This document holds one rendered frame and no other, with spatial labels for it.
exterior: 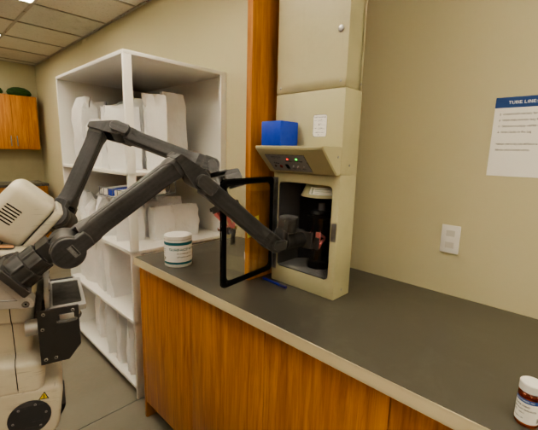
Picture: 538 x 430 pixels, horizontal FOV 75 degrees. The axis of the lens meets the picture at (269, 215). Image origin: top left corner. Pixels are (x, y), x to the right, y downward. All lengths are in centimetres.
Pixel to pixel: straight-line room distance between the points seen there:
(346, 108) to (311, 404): 97
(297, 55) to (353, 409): 120
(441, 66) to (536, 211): 64
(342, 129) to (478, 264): 75
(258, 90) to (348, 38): 40
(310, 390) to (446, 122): 111
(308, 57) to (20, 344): 130
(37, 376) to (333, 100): 125
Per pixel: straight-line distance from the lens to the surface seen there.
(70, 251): 97
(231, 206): 111
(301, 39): 144
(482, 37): 161
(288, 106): 143
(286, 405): 132
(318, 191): 135
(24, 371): 125
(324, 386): 117
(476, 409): 99
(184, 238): 168
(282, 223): 127
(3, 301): 103
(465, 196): 155
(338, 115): 128
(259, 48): 151
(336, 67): 132
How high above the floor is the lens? 148
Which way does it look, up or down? 10 degrees down
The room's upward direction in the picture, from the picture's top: 2 degrees clockwise
